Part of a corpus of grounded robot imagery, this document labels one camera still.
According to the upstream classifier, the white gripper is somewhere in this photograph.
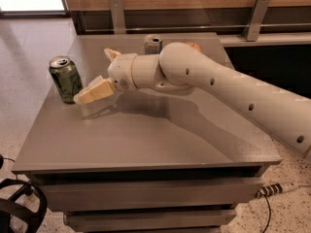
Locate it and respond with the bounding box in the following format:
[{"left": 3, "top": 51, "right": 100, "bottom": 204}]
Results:
[{"left": 74, "top": 49, "right": 137, "bottom": 105}]

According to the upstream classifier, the green soda can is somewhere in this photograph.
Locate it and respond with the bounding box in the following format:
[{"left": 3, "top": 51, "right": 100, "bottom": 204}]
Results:
[{"left": 49, "top": 55, "right": 83, "bottom": 104}]

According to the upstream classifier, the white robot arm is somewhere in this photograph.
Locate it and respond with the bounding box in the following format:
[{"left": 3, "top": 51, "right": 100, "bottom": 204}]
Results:
[{"left": 74, "top": 42, "right": 311, "bottom": 159}]

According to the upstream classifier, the silver blue energy drink can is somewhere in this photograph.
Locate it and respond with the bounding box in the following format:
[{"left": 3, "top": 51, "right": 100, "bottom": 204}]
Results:
[{"left": 144, "top": 34, "right": 162, "bottom": 54}]

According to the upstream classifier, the red apple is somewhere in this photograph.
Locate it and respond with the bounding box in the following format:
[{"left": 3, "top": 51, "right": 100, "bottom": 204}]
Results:
[{"left": 187, "top": 42, "right": 201, "bottom": 52}]

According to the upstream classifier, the grey upper drawer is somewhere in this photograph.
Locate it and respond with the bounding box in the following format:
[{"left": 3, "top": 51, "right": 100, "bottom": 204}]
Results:
[{"left": 42, "top": 178, "right": 262, "bottom": 212}]

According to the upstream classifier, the grey drawer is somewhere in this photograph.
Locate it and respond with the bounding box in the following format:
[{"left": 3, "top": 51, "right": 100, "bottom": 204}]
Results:
[
  {"left": 42, "top": 178, "right": 262, "bottom": 212},
  {"left": 64, "top": 210, "right": 236, "bottom": 232}
]

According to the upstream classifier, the grey lower drawer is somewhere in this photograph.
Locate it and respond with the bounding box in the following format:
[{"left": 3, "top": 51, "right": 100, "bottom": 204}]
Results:
[{"left": 64, "top": 210, "right": 236, "bottom": 232}]

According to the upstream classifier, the black white striped pole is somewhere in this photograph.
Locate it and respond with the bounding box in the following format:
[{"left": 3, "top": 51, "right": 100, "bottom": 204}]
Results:
[{"left": 255, "top": 183, "right": 298, "bottom": 199}]

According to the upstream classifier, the metal wall rail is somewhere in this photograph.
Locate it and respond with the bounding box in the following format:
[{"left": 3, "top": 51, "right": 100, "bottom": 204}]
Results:
[{"left": 79, "top": 22, "right": 311, "bottom": 34}]

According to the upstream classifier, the left metal wall bracket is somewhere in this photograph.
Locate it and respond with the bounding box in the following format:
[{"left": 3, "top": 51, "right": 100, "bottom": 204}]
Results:
[{"left": 109, "top": 0, "right": 126, "bottom": 34}]

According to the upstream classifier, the metal wall bracket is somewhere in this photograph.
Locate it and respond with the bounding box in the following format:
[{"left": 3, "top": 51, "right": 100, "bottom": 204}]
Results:
[
  {"left": 243, "top": 0, "right": 271, "bottom": 42},
  {"left": 109, "top": 0, "right": 126, "bottom": 34}
]

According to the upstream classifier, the right metal wall bracket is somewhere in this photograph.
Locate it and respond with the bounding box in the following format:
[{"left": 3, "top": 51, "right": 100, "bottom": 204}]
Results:
[{"left": 243, "top": 0, "right": 271, "bottom": 42}]

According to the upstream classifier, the black floor cable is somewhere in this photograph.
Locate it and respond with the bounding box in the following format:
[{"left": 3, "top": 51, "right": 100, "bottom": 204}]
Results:
[{"left": 260, "top": 194, "right": 272, "bottom": 233}]

